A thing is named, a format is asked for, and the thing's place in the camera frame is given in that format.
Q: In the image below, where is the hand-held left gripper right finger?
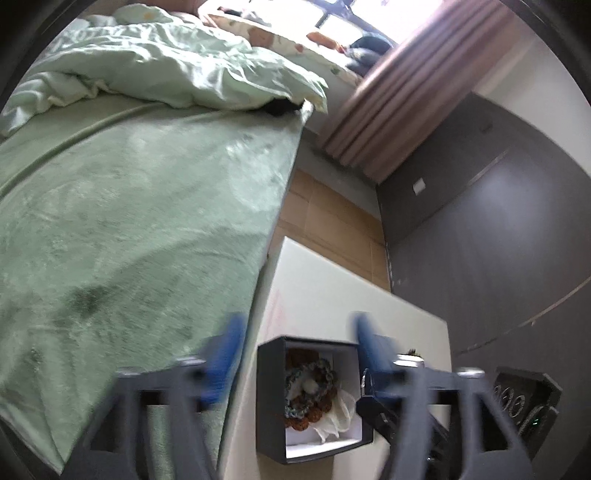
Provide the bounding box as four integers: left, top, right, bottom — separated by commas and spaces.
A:
351, 313, 536, 480

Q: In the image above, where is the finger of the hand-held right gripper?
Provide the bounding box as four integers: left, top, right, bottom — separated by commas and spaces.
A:
356, 392, 402, 448

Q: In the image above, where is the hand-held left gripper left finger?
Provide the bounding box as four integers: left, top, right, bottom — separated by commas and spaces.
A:
69, 313, 247, 480

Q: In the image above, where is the pile of bead bracelets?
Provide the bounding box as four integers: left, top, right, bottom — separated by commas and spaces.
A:
284, 351, 340, 432

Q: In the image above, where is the black square box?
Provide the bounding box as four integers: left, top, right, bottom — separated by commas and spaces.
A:
256, 336, 375, 464

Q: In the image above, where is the white tissue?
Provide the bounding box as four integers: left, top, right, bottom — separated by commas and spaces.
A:
314, 390, 358, 444

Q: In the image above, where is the white table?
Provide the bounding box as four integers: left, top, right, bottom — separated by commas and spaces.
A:
217, 235, 451, 480

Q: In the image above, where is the bed with green sheet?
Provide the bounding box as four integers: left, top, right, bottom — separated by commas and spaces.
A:
0, 99, 310, 476

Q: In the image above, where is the dark grey wardrobe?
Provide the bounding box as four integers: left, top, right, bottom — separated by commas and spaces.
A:
376, 92, 591, 480

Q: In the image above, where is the pink curtain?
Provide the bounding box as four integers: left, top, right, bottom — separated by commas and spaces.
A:
321, 9, 515, 183

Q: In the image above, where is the dark blue cushion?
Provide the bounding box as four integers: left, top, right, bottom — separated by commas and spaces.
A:
346, 32, 400, 75

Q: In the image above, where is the orange plush toy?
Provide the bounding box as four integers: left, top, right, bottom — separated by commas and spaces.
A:
307, 31, 345, 51

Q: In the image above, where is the light green duvet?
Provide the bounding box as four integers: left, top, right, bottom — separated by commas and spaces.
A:
0, 4, 329, 134

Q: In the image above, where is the bear print sill cushion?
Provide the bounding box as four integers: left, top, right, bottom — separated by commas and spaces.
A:
203, 0, 365, 86

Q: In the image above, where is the window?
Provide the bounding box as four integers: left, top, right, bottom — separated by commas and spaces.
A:
222, 0, 444, 47

